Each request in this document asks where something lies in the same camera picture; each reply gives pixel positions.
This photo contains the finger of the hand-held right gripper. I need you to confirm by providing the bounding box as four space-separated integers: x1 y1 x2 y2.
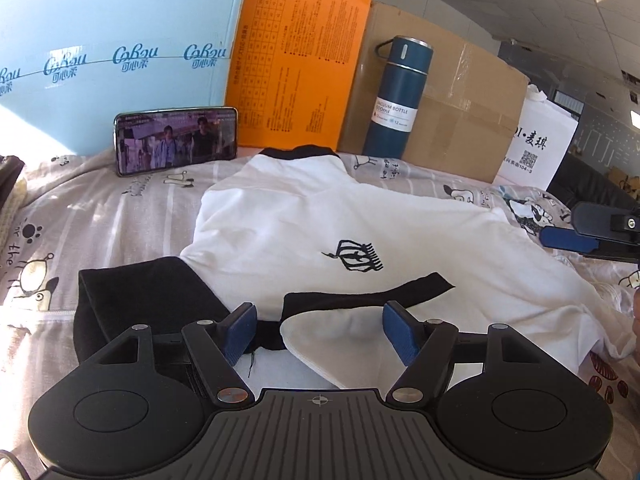
542 202 640 264

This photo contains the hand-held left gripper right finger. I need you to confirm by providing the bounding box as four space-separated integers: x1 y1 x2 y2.
382 301 532 405

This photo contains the white paper bag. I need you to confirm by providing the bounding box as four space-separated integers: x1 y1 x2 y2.
492 84 581 191

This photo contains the blue vacuum bottle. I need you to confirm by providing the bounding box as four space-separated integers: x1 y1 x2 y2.
361 35 434 158

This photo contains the smartphone with lit screen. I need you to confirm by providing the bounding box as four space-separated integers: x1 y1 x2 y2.
113 106 239 178

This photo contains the white t-shirt with black trim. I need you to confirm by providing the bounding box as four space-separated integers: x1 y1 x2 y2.
72 144 637 392

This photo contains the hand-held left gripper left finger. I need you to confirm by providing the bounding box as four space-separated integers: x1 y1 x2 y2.
93 302 259 408

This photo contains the black sofa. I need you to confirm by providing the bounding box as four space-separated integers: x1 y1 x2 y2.
546 152 640 212

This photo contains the orange carton box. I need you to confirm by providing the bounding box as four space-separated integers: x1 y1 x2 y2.
224 0 374 153

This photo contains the dark bag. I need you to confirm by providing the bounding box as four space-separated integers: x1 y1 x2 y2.
0 155 26 197

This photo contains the light blue carton box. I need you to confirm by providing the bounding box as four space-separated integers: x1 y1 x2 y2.
0 0 257 157

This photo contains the cartoon printed bed sheet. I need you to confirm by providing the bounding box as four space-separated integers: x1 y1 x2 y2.
0 146 640 463

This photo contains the brown cardboard box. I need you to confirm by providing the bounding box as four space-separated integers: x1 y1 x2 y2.
338 1 531 185

